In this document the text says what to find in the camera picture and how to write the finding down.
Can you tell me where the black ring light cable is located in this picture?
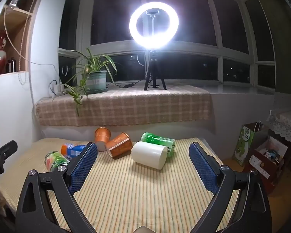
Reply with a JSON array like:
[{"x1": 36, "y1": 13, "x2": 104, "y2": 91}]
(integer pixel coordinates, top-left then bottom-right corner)
[{"x1": 106, "y1": 52, "x2": 148, "y2": 89}]

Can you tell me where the white window frame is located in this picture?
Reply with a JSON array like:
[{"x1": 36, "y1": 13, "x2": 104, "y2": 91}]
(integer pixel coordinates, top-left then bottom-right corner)
[{"x1": 58, "y1": 0, "x2": 277, "y2": 89}]

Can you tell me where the checked blanket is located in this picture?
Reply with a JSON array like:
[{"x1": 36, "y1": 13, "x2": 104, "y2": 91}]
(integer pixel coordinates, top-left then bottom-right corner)
[{"x1": 35, "y1": 85, "x2": 213, "y2": 127}]

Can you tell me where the clip lamp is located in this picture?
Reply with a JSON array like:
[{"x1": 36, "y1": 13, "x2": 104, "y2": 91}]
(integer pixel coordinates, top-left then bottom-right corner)
[{"x1": 5, "y1": 0, "x2": 22, "y2": 10}]

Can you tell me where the potted spider plant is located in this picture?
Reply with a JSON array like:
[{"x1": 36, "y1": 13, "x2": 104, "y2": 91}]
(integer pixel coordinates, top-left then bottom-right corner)
[{"x1": 53, "y1": 48, "x2": 118, "y2": 117}]

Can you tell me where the green paper bag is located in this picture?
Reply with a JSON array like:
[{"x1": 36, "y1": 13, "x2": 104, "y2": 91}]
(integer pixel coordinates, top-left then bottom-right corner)
[{"x1": 232, "y1": 122, "x2": 268, "y2": 167}]

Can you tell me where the green and red printed cup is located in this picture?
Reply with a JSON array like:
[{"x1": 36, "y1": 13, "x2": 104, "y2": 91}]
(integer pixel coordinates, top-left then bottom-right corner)
[{"x1": 44, "y1": 151, "x2": 70, "y2": 172}]

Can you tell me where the white lace cloth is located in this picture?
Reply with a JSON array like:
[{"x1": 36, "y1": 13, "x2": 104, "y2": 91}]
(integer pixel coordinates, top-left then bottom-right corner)
[{"x1": 267, "y1": 109, "x2": 291, "y2": 142}]

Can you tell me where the wooden shelf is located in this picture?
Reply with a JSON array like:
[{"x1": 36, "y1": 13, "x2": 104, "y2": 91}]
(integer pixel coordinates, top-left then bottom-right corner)
[{"x1": 0, "y1": 4, "x2": 34, "y2": 77}]

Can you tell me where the blue and orange cup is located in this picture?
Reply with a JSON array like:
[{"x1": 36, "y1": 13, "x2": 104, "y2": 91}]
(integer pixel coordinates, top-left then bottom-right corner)
[{"x1": 61, "y1": 143, "x2": 88, "y2": 161}]

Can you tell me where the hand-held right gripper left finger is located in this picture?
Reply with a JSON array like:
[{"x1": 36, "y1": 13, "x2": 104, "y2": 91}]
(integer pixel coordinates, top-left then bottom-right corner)
[{"x1": 15, "y1": 141, "x2": 99, "y2": 233}]

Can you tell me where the ring light on tripod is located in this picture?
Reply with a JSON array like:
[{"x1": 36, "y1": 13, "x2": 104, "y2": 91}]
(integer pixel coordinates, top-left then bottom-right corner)
[{"x1": 129, "y1": 3, "x2": 179, "y2": 91}]

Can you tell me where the beaded cord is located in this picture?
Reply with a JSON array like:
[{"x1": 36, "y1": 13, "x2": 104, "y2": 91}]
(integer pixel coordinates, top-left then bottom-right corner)
[{"x1": 18, "y1": 0, "x2": 44, "y2": 86}]

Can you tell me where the black flask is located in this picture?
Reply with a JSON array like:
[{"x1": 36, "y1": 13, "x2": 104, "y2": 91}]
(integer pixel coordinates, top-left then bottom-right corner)
[{"x1": 6, "y1": 57, "x2": 16, "y2": 73}]

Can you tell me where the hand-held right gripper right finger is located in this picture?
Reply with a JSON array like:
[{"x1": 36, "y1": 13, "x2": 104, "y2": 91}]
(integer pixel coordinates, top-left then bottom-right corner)
[{"x1": 189, "y1": 142, "x2": 273, "y2": 233}]

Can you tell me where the white lamp cable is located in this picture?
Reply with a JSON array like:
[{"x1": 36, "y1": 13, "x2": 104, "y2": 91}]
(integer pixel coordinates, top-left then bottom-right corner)
[{"x1": 3, "y1": 0, "x2": 61, "y2": 86}]

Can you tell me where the white power strip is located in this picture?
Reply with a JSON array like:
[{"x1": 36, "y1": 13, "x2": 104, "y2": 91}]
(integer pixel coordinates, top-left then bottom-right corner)
[{"x1": 53, "y1": 82, "x2": 66, "y2": 97}]

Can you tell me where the brown cardboard box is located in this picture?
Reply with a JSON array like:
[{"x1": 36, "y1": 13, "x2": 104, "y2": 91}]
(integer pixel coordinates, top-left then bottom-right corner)
[{"x1": 242, "y1": 136, "x2": 288, "y2": 195}]

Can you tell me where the white cup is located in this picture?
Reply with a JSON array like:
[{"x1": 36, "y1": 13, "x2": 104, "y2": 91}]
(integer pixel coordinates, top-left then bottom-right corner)
[{"x1": 132, "y1": 141, "x2": 168, "y2": 170}]

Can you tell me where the striped table cloth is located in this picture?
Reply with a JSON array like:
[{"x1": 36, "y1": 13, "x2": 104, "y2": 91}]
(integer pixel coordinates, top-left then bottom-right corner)
[{"x1": 0, "y1": 136, "x2": 241, "y2": 233}]

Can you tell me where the orange paper cup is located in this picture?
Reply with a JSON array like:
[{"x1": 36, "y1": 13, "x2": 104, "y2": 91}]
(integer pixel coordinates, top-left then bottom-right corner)
[
  {"x1": 105, "y1": 132, "x2": 133, "y2": 160},
  {"x1": 94, "y1": 127, "x2": 111, "y2": 152}
]

